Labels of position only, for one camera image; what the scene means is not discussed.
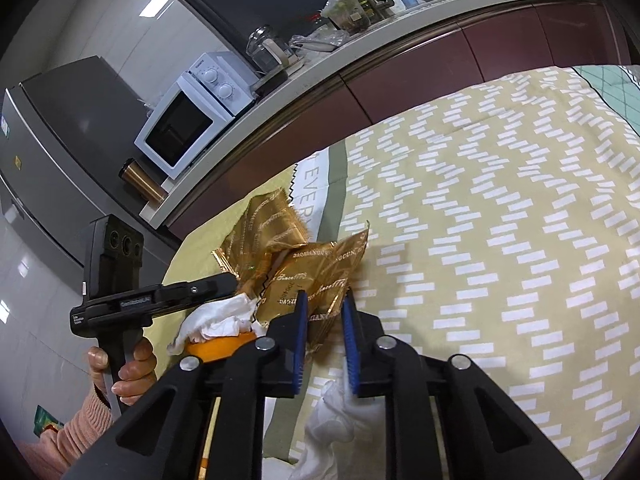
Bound white tissue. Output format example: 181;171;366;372
167;292;267;356
291;368;386;480

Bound gold foil wrapper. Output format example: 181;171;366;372
256;229;369;354
214;188;309;297

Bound white kitchen counter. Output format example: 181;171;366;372
139;0;598;229

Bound person left hand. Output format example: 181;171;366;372
87;337;157;406

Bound copper thermos tumbler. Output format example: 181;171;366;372
118;158;168;205

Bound grey double door refrigerator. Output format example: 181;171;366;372
1;56;178;288

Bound white microwave oven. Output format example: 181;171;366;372
134;51;258;180

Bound yellow patterned tablecloth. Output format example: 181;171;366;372
265;65;639;479

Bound glass kettle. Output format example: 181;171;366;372
245;25;304;75

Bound plastic food bag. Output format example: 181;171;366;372
320;0;371;35

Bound maroon base cabinets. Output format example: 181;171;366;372
163;0;632;240

